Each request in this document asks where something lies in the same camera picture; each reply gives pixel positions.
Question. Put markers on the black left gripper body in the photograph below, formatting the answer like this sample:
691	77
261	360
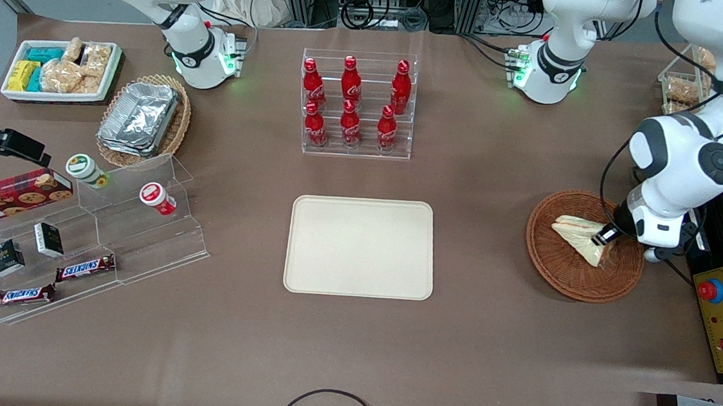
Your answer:
622	219

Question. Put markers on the triangle sandwich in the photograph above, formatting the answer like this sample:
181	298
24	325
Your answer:
575	236

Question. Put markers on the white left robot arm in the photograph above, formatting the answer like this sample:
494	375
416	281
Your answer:
681	163

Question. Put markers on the round brown wicker basket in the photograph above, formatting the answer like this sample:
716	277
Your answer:
562	270

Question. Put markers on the cream plastic tray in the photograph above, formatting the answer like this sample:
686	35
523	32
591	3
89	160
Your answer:
361	248

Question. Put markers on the oval light wicker basket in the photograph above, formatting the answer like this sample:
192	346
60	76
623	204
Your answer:
180	124

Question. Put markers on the red emergency stop button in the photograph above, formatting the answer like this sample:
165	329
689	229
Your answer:
711	290

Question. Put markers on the bagged pastry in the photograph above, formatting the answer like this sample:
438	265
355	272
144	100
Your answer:
706	59
683	91

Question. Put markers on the red cola bottle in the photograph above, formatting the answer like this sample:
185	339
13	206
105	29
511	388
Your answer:
401	87
314	127
386	131
312	83
350	126
351	81

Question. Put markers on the clear acrylic bottle rack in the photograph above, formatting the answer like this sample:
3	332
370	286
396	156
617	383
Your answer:
359	151

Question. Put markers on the red lid cup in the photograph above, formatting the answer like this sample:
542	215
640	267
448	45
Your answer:
155	198

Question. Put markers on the clear acrylic stepped stand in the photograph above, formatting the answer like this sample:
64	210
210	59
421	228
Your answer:
139	243

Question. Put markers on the aluminium foil container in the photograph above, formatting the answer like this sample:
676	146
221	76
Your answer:
139	118

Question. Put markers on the snickers chocolate bar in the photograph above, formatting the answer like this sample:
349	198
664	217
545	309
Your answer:
23	296
85	267

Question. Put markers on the white rectangular snack bin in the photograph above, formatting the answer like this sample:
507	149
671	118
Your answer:
110	73

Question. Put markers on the green lid cup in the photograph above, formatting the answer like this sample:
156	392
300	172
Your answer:
85	169

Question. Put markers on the clear bag rice crackers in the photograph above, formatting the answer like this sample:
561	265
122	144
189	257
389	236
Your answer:
58	78
73	49
90	83
97	58

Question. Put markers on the small dark box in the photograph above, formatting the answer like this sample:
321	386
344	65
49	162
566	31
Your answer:
49	240
6	257

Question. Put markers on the teal snack pack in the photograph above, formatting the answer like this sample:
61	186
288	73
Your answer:
44	53
35	80

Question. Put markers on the red tartan cookie box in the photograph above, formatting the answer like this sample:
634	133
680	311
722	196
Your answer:
7	198

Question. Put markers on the yellow snack pack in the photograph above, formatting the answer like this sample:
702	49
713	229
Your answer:
22	75

